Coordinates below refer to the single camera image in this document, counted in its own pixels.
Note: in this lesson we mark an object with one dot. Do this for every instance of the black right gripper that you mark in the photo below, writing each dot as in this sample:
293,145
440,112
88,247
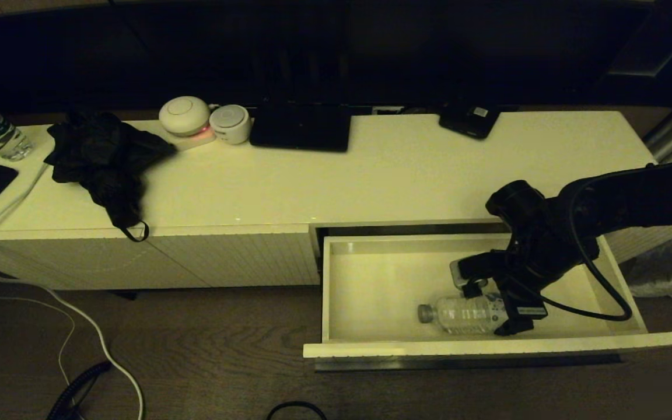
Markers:
517,291

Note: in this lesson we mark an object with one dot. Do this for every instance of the clear plastic water bottle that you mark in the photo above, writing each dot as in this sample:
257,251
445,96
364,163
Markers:
464,314

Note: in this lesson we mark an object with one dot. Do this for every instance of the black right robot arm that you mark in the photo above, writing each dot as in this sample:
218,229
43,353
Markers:
604,216

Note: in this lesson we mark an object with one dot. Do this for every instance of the white low cabinet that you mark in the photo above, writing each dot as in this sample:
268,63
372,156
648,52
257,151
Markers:
371,186

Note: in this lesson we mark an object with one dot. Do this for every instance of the black HDMI box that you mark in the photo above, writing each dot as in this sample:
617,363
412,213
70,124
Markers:
469,121

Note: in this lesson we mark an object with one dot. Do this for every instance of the white power strip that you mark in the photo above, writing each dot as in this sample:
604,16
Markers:
387,109

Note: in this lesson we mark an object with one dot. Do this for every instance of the white ribbed cabinet door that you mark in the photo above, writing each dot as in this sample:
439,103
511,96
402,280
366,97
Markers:
242,256

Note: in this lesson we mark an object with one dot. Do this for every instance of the black flat set-top box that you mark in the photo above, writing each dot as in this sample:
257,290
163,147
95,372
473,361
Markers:
301,126

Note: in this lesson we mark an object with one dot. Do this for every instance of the dark side cabinet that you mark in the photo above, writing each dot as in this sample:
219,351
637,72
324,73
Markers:
657,41

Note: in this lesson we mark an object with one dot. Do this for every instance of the small white round speaker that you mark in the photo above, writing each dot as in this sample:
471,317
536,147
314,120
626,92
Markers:
230,123

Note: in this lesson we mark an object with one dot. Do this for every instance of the white base pad red light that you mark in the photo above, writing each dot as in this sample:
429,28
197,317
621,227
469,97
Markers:
196,139

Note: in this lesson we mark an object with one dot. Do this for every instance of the large white round device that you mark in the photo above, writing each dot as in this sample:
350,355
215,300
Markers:
184,115

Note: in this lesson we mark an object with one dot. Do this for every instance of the black folded umbrella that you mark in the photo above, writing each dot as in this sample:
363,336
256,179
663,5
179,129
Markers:
102,156

